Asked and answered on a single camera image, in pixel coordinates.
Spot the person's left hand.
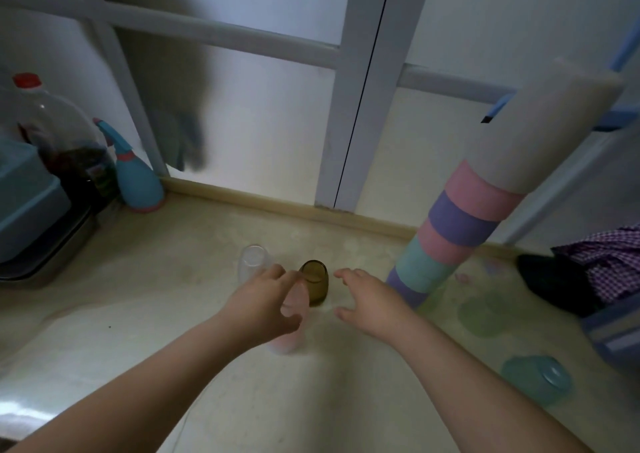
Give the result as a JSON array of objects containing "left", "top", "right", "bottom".
[{"left": 218, "top": 265, "right": 305, "bottom": 349}]

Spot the person's right hand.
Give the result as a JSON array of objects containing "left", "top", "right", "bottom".
[{"left": 333, "top": 268, "right": 422, "bottom": 344}]

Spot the pink translucent plastic cup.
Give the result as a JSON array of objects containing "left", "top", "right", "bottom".
[{"left": 266, "top": 282, "right": 311, "bottom": 356}]

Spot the person's left forearm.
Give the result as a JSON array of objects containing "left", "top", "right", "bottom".
[{"left": 0, "top": 315, "right": 242, "bottom": 453}]

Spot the person's right forearm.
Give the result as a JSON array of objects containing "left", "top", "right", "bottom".
[{"left": 397, "top": 318, "right": 596, "bottom": 453}]

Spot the olive brown plastic cup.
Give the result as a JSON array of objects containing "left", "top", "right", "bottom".
[{"left": 298, "top": 261, "right": 329, "bottom": 308}]

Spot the clear plastic cup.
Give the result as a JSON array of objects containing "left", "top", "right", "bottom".
[{"left": 237, "top": 245, "right": 272, "bottom": 286}]

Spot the beige door track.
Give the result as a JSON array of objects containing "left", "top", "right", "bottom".
[{"left": 161, "top": 175, "right": 521, "bottom": 261}]

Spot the green translucent plastic cup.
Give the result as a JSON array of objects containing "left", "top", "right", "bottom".
[{"left": 458, "top": 292, "right": 508, "bottom": 339}]

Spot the tall stack of pastel cups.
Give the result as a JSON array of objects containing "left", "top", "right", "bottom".
[{"left": 385, "top": 57, "right": 627, "bottom": 310}]

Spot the teal translucent plastic cup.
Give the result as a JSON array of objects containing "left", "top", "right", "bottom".
[{"left": 501, "top": 355, "right": 574, "bottom": 408}]

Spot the black bag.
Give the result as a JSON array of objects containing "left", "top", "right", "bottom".
[{"left": 516, "top": 253, "right": 603, "bottom": 318}]

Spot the blue and pink spray bottle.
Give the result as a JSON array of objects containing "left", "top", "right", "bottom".
[{"left": 93, "top": 118, "right": 166, "bottom": 213}]

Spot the dark hanging garment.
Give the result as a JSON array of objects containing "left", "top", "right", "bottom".
[{"left": 95, "top": 0, "right": 210, "bottom": 173}]

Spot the white framed frosted glass door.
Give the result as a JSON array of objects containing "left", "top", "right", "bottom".
[
  {"left": 334, "top": 0, "right": 640, "bottom": 248},
  {"left": 0, "top": 0, "right": 396, "bottom": 213}
]

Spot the metal tray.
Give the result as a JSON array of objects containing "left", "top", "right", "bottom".
[{"left": 0, "top": 206, "right": 99, "bottom": 283}]

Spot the purple checkered cloth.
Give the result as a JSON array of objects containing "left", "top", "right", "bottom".
[{"left": 551, "top": 224, "right": 640, "bottom": 304}]

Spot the blue striped box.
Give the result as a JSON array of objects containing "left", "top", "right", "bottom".
[{"left": 580, "top": 293, "right": 640, "bottom": 374}]

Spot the clear bottle with red cap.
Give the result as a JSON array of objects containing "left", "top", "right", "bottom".
[{"left": 11, "top": 73, "right": 119, "bottom": 214}]

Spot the blue plastic storage box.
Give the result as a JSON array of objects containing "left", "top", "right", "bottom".
[{"left": 0, "top": 135, "right": 72, "bottom": 264}]

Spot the blue metal frame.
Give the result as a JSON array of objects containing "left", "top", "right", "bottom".
[{"left": 481, "top": 27, "right": 640, "bottom": 133}]

